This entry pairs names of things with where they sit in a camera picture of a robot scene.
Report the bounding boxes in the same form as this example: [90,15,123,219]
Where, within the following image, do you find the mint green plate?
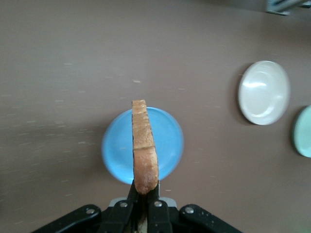
[291,104,311,158]

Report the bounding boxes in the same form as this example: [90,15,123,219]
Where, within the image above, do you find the metal post bracket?
[264,0,311,17]

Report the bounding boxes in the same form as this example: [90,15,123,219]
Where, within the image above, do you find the brown table cover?
[0,0,311,233]

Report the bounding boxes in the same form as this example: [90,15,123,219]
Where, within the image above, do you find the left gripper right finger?
[145,182,241,233]

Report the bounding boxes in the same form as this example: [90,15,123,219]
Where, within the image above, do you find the beige plate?
[237,60,292,126]

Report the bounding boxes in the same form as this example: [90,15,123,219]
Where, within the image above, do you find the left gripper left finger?
[31,181,139,233]

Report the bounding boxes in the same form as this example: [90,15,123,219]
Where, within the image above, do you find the brown bread slice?
[131,99,160,233]

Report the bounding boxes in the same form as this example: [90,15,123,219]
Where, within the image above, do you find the blue plate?
[101,106,185,185]

